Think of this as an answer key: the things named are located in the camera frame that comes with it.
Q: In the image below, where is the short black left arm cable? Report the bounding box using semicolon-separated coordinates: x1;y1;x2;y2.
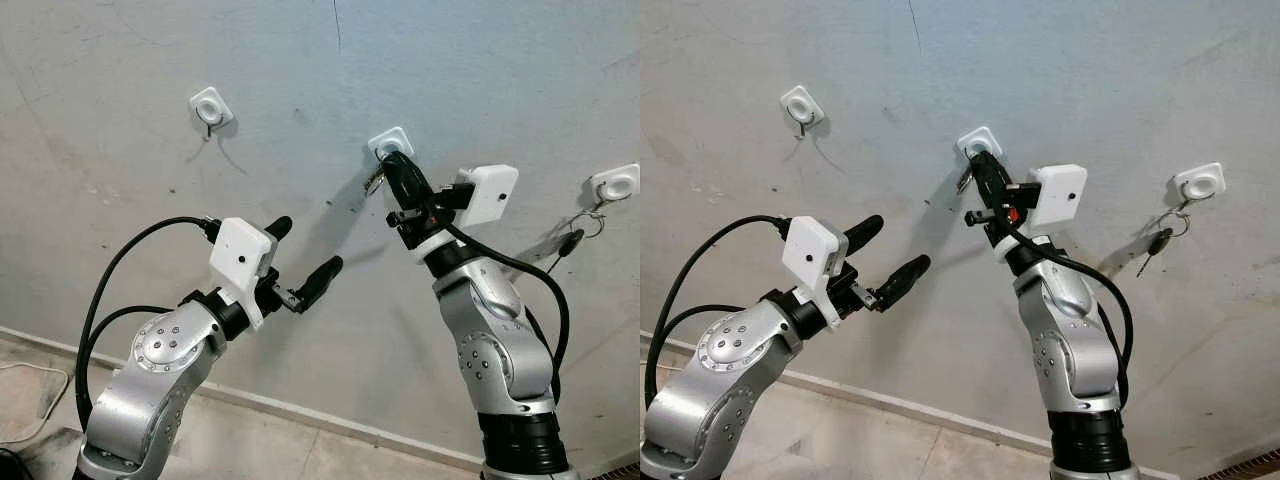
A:
645;303;746;381
78;304;176;401

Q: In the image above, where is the long black left arm cable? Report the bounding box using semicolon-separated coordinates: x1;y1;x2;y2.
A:
643;214;796;409
76;215;223;431

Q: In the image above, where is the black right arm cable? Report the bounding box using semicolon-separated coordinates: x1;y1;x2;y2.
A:
440;183;572;406
1003;183;1136;409

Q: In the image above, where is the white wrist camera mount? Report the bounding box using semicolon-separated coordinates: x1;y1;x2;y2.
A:
780;215;849;331
208;217;279;331
993;164;1088;263
412;164;520;263

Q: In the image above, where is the black headed key with ring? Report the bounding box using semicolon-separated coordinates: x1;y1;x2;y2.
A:
545;205;606;276
1135;205;1191;279

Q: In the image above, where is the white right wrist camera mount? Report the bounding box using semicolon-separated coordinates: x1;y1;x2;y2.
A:
412;164;520;263
993;164;1088;263

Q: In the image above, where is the white adhesive wall hook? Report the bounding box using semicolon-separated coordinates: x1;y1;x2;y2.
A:
367;126;415;166
189;86;235;139
1172;162;1227;211
956;126;1003;163
588;163;641;211
779;84;826;138

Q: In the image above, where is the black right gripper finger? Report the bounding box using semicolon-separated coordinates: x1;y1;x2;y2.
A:
383;152;423;209
979;150;1013;203
970;152;1004;207
392;150;433;201

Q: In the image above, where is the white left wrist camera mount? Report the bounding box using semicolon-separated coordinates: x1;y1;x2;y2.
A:
780;215;849;331
208;217;279;331

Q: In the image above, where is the thin white floor cable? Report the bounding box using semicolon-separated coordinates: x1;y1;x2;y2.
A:
0;362;69;446

